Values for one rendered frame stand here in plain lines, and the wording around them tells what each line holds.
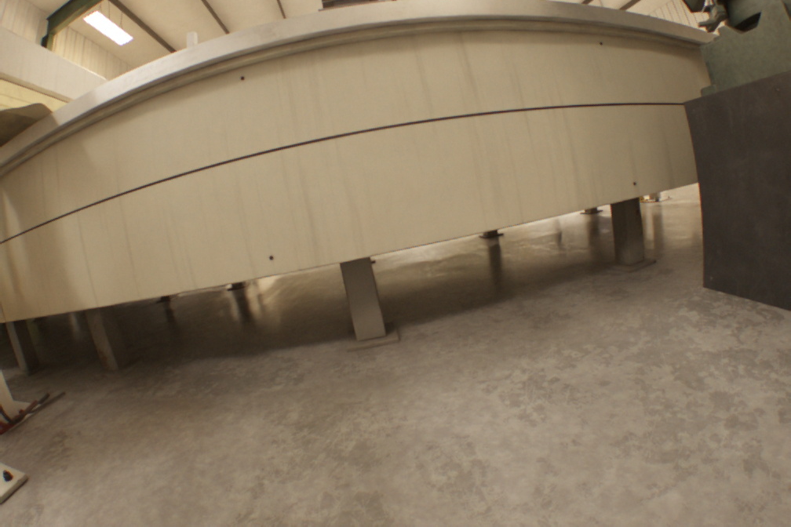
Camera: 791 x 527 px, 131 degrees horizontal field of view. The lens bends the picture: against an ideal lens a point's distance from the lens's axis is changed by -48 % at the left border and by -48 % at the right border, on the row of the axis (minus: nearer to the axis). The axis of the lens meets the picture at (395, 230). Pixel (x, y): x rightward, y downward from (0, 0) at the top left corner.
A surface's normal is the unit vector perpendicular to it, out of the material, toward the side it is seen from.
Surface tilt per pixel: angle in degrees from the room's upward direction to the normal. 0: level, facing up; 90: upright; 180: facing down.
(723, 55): 90
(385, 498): 0
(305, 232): 90
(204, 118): 90
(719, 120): 90
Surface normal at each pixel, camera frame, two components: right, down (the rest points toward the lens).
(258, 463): -0.19, -0.98
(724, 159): -0.98, 0.19
